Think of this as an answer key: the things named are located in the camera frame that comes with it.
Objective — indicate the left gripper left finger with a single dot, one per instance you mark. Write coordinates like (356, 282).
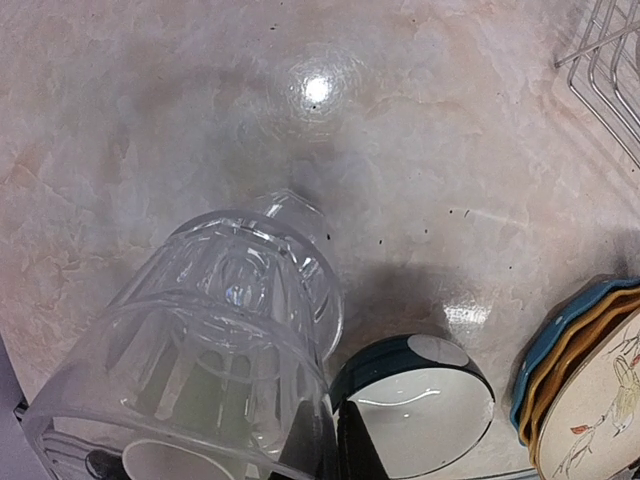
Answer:
(310, 450)

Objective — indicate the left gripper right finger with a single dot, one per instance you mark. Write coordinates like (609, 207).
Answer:
(357, 455)

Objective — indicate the dark blue bowl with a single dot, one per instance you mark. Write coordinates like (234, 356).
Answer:
(424, 401)

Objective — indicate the clear glass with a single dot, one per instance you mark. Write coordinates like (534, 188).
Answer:
(271, 258)
(179, 369)

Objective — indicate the beige plate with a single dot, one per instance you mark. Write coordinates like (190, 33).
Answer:
(591, 430)

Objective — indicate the blue dotted plate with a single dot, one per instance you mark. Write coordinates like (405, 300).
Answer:
(549, 336)

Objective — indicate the green mug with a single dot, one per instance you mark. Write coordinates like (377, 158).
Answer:
(151, 458)

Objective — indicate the metal wire dish rack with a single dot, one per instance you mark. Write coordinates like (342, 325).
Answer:
(602, 71)

